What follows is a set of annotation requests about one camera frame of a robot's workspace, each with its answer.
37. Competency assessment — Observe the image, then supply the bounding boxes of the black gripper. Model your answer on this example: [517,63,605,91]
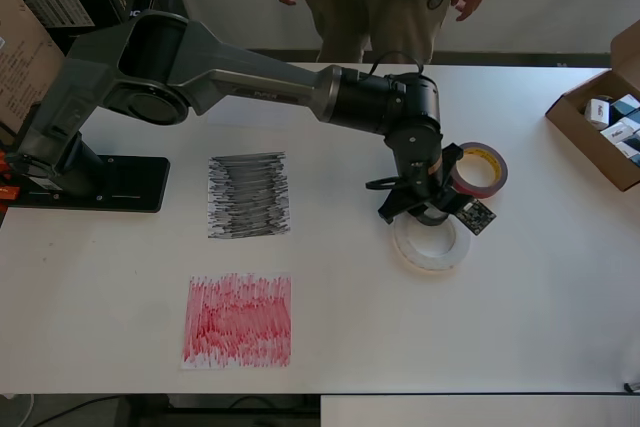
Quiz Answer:
[378,143,469,225]

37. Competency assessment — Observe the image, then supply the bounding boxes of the red tape roll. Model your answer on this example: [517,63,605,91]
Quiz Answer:
[449,141,510,201]

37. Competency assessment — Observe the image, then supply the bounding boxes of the white tape roll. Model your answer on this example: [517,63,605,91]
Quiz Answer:
[391,206,472,276]

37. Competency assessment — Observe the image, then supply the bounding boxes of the black scribbled paper sheet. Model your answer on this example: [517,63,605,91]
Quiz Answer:
[206,150,293,242]

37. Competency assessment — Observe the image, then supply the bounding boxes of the small white printed carton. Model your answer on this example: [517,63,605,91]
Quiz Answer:
[598,118,632,147]
[615,140,640,164]
[583,98,612,129]

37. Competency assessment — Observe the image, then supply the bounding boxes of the red scribbled paper sheet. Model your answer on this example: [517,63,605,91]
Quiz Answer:
[179,271,294,372]

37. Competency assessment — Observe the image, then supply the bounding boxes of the open brown cardboard box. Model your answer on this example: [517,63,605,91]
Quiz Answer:
[544,19,640,193]

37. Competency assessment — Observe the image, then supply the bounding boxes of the black box white label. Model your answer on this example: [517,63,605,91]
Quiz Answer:
[22,0,132,32]

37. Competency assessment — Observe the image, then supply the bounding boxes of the orange clamp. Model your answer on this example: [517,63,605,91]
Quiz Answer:
[0,150,21,202]

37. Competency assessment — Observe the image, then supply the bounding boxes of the large cardboard box printed text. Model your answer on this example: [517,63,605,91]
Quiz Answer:
[0,0,67,136]

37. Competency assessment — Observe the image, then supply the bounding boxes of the gripper-mounted camera circuit board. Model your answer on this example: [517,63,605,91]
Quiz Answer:
[449,194,498,238]

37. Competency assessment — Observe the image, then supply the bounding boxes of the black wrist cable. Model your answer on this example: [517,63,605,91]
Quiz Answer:
[364,50,425,192]

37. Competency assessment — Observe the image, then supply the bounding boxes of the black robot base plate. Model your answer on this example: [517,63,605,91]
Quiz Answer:
[7,155,170,214]

